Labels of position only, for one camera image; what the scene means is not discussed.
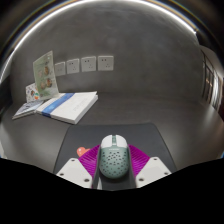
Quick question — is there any black framed window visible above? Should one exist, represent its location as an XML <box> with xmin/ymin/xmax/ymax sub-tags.
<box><xmin>199</xmin><ymin>46</ymin><xmax>224</xmax><ymax>113</ymax></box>

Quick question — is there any white book with blue band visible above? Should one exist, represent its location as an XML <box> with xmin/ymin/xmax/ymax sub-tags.
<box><xmin>35</xmin><ymin>91</ymin><xmax>99</xmax><ymax>125</ymax></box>

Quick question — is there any black mouse pad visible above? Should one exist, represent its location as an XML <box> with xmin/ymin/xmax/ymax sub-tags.
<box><xmin>53</xmin><ymin>122</ymin><xmax>178</xmax><ymax>192</ymax></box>

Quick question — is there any white sticker sheet card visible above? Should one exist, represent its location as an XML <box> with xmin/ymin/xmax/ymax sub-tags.
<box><xmin>25</xmin><ymin>82</ymin><xmax>41</xmax><ymax>103</ymax></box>

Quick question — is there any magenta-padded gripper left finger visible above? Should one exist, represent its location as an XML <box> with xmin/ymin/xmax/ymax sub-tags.
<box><xmin>55</xmin><ymin>143</ymin><xmax>102</xmax><ymax>190</ymax></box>

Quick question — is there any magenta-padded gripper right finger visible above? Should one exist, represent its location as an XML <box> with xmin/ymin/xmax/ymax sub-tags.
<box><xmin>128</xmin><ymin>143</ymin><xmax>173</xmax><ymax>189</ymax></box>

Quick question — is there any green and white perforated mouse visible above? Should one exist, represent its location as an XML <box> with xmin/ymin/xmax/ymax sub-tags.
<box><xmin>98</xmin><ymin>133</ymin><xmax>131</xmax><ymax>180</ymax></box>

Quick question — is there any green food poster stand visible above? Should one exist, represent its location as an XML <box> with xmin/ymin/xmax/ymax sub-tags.
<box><xmin>32</xmin><ymin>50</ymin><xmax>60</xmax><ymax>100</ymax></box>

